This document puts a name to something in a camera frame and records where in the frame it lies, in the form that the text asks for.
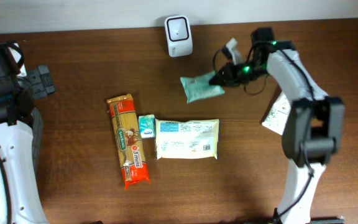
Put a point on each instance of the small teal tissue pack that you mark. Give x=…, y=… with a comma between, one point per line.
x=147, y=126

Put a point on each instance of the white cream tube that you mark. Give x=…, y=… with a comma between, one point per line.
x=277, y=115

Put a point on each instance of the orange spaghetti package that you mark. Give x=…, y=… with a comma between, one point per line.
x=130, y=149

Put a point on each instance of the white barcode scanner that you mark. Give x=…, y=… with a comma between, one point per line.
x=178, y=34

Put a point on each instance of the pale yellow snack package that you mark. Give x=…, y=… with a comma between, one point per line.
x=196, y=139

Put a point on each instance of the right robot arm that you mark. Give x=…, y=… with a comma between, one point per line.
x=313, y=129

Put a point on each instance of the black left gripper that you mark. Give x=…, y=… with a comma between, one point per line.
x=42, y=81

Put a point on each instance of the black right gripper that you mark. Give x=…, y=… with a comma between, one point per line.
x=227, y=74

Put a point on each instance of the grey plastic mesh basket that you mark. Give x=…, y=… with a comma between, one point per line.
x=37, y=131

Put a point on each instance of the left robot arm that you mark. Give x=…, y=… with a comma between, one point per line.
x=21, y=128

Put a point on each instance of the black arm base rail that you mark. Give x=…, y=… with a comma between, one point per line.
x=328, y=220

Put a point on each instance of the teal wet wipes pack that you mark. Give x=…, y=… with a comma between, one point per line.
x=198, y=88

